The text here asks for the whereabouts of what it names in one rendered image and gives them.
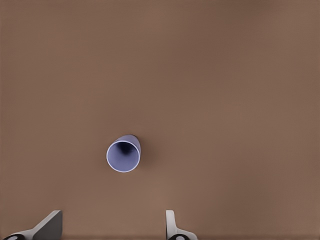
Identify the purple cup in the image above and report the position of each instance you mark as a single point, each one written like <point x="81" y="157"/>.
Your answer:
<point x="123" y="158"/>

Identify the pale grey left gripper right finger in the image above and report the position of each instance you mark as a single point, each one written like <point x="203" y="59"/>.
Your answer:
<point x="171" y="225"/>

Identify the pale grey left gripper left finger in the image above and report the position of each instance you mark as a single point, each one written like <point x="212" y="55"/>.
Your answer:
<point x="47" y="227"/>

